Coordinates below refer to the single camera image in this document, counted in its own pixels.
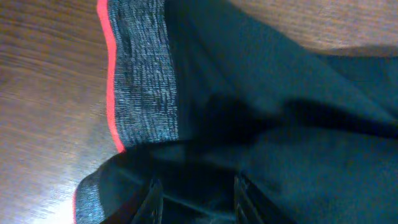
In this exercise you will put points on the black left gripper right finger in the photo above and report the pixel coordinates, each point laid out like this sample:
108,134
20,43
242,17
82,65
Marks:
251,206

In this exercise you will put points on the black leggings red waistband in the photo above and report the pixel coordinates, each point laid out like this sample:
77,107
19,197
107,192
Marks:
199,92

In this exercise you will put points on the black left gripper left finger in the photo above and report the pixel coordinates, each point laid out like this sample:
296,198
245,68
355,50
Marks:
151,208

